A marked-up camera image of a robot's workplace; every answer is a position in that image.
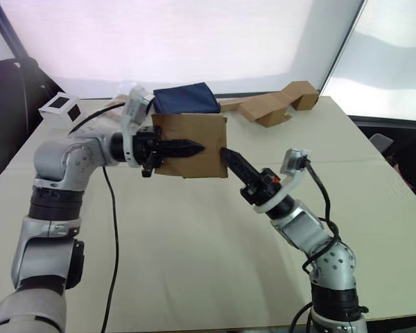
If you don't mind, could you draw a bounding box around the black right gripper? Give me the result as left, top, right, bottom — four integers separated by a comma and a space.
221, 148, 282, 206

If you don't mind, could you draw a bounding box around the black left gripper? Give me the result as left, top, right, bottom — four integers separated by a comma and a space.
135, 126, 206, 178

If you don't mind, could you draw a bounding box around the small brown cardboard box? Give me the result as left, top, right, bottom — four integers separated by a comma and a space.
150, 112, 229, 180

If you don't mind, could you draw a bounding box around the flattened brown cardboard box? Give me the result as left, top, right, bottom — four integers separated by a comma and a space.
220, 90, 294, 129

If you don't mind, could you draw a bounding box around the open brown cardboard box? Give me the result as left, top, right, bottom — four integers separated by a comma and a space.
283, 80, 320, 112

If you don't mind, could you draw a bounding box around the white box with black squares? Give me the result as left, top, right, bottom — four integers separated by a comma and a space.
37, 92, 81, 131

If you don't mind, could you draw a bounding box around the navy blue fabric bag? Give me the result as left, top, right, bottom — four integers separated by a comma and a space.
153, 82, 221, 115

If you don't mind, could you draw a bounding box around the dark chair with grey armrest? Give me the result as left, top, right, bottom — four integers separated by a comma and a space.
353, 116, 416, 211

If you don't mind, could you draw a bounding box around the black chair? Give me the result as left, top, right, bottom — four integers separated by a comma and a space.
0, 58, 58, 194

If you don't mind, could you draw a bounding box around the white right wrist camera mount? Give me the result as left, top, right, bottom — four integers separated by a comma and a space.
254, 148, 313, 213

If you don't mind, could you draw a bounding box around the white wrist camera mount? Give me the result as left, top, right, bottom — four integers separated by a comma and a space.
254, 148, 313, 213
119, 85, 154, 168

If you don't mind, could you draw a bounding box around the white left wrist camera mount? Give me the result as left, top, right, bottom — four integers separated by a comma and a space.
119, 85, 154, 168

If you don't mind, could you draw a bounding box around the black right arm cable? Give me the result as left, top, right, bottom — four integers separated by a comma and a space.
289, 155, 343, 333

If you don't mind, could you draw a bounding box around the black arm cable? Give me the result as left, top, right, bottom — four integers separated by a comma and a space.
289, 155, 343, 333
67, 102, 128, 333

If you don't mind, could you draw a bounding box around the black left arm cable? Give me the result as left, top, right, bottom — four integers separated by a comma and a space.
67, 102, 128, 333

